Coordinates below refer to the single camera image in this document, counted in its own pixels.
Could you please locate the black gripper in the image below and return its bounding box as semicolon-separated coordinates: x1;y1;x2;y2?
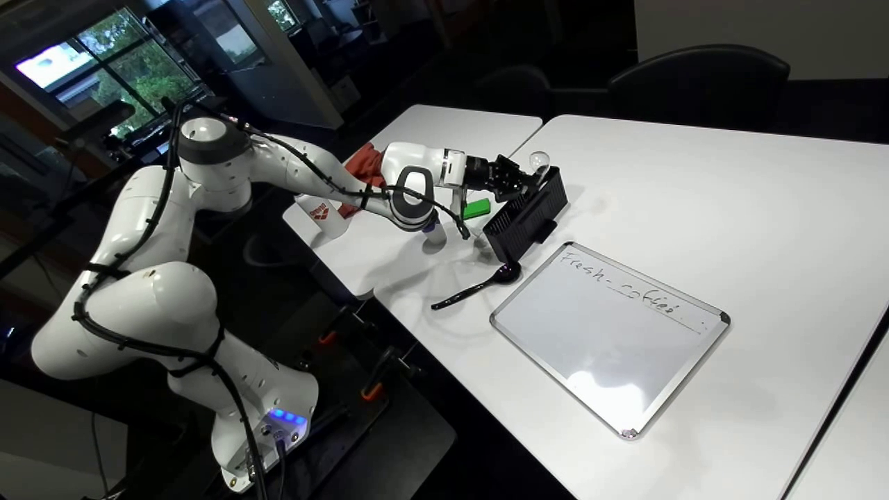
460;150;549;201

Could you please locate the black organizer box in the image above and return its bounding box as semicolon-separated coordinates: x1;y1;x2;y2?
481;163;571;267

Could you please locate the small green block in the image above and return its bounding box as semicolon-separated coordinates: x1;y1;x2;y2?
459;196;493;221

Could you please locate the small black chair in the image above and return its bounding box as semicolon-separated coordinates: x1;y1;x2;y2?
474;63;557;119

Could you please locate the red cloth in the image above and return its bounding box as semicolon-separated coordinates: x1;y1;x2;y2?
342;140;389;221

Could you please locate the metal framed whiteboard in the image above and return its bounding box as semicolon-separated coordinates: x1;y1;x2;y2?
486;238;734;442

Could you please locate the large black chair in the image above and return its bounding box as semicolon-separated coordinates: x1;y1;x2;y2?
604;40;792;119

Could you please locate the bright computer monitor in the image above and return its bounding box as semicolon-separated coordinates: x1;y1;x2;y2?
13;39;97;92

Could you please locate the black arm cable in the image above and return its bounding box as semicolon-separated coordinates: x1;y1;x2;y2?
68;128;474;489

